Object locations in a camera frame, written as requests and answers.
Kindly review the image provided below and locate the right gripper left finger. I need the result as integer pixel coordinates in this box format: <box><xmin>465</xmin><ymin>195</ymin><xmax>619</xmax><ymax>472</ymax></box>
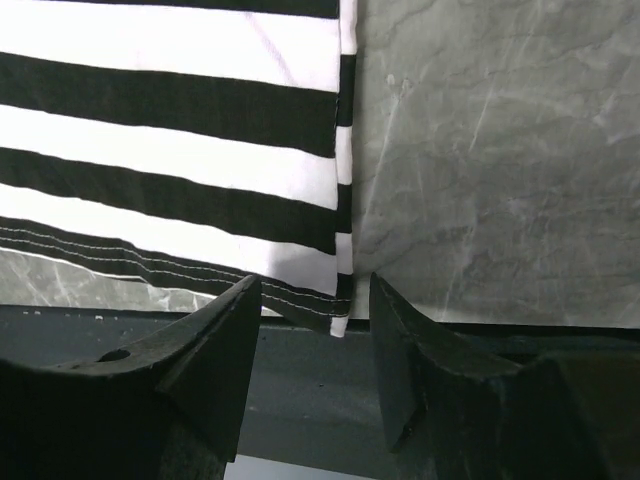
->
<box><xmin>1</xmin><ymin>275</ymin><xmax>262</xmax><ymax>479</ymax></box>

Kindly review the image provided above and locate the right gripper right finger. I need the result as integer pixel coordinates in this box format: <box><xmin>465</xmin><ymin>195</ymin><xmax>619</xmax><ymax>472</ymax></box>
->
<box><xmin>369</xmin><ymin>275</ymin><xmax>639</xmax><ymax>479</ymax></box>

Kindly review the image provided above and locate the black white striped tank top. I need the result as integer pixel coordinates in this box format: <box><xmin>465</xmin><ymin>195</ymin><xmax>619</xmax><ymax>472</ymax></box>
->
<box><xmin>1</xmin><ymin>1</ymin><xmax>358</xmax><ymax>337</ymax></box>

